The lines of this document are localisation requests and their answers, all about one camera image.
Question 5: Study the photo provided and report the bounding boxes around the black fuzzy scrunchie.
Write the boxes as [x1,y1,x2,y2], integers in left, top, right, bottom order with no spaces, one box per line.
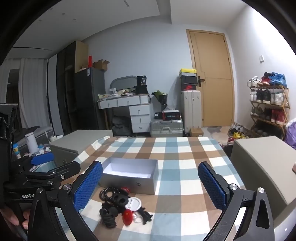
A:
[110,193,129,207]

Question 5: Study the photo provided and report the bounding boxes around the dark bag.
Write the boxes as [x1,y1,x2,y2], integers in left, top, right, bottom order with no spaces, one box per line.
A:
[112,116,133,136]

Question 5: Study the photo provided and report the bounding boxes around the checked tablecloth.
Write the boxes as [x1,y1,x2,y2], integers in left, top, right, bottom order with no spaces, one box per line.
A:
[50,136,249,241]

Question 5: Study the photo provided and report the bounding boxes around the person's left hand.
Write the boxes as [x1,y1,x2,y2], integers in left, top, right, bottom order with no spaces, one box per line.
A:
[0,205,31,235]

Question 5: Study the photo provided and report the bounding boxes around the row of shoes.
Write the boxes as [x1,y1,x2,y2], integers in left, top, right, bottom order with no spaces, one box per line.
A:
[247,72,288,123]

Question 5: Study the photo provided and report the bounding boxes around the purple bag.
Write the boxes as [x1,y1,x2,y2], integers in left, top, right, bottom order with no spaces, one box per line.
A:
[283,123,296,149]

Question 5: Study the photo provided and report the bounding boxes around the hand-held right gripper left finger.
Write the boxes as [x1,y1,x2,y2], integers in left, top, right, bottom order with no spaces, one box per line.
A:
[27,160,103,241]

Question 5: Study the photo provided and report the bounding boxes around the white upright suitcase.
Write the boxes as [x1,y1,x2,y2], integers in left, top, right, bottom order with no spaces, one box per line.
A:
[181,90,202,135]

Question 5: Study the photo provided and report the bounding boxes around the grey box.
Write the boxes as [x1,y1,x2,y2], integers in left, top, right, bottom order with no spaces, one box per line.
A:
[99,158,159,195]

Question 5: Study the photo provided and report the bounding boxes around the red round ornament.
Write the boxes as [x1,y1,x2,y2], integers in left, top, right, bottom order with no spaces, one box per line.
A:
[122,209,133,226]

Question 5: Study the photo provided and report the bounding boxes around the wooden door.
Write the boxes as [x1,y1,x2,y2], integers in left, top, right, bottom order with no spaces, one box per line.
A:
[186,29,238,127]

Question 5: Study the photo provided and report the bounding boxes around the yellow-lid shoe box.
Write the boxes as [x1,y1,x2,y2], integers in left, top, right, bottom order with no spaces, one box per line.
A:
[179,68,197,77]

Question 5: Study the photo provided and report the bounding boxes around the white bottle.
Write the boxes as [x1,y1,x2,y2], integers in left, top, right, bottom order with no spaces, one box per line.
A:
[25,133,38,154]

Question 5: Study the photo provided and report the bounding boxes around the pale floor rug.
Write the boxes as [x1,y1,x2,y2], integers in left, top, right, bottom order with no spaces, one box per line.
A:
[207,126,232,141]

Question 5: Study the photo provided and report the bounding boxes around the bouquet in black wrap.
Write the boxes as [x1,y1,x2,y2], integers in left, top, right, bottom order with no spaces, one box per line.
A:
[152,90,168,110]

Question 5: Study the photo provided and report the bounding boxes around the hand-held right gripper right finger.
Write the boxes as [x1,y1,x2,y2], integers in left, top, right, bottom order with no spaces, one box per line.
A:
[198,161,275,241]

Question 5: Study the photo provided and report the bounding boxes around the silver ribbed suitcase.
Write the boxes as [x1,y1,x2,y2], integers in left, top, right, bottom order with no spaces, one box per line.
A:
[150,119,184,138]

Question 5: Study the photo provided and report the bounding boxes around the white curtain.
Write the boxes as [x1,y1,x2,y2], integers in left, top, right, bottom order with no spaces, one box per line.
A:
[0,58,50,130]

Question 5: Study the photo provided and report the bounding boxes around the black and red box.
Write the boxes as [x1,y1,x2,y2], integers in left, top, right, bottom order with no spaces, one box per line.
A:
[154,110,181,121]

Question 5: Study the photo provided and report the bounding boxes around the black hair clip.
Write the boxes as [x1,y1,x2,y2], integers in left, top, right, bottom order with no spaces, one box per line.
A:
[139,207,154,225]

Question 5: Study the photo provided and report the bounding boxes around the dark grey fridge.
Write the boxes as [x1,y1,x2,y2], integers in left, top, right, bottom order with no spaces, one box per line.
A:
[74,67,109,131]

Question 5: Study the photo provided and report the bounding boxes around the open cardboard box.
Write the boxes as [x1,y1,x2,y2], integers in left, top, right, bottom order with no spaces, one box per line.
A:
[92,60,110,71]

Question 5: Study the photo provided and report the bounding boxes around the black appliance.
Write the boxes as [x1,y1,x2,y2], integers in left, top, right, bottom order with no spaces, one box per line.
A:
[135,75,148,95]

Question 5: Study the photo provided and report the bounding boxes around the dark wardrobe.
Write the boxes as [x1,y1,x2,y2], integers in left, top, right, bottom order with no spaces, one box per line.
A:
[57,40,78,136]

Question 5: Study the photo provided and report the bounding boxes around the tall flat cardboard box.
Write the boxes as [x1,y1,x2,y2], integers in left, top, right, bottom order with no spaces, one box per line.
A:
[74,40,89,73]

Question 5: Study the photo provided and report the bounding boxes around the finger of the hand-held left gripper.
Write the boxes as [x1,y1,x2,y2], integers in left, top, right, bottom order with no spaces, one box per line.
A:
[14,152,56,173]
[25,161,81,184]

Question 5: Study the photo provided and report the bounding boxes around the grey upholstered chair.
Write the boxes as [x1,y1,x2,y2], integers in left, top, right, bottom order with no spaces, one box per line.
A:
[228,136,296,241]
[48,129,114,163]

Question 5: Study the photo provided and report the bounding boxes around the black shoe box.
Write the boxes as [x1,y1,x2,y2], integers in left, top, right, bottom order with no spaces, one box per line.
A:
[180,76,198,91]

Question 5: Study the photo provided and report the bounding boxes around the grey rounded frame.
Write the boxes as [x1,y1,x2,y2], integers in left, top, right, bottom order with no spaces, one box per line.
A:
[110,75,137,93]

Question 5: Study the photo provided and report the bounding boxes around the pile of shoes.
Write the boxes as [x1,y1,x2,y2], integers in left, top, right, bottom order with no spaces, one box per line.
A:
[227,122,249,143]

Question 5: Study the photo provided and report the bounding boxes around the black bead bracelet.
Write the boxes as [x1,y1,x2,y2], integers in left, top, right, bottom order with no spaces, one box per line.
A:
[99,187,121,201]

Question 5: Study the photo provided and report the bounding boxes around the white round badge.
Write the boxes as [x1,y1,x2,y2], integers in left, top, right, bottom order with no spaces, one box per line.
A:
[125,198,142,211]

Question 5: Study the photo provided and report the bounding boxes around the black coil hair ties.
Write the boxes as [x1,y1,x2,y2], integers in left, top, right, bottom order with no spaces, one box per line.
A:
[99,202,119,229]

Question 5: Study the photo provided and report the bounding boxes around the wooden shoe rack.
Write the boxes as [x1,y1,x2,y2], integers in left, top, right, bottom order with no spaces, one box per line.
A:
[249,85,290,139]

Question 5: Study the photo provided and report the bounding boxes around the white desk with drawers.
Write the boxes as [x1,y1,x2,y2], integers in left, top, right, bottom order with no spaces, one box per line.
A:
[97,94,153,133]

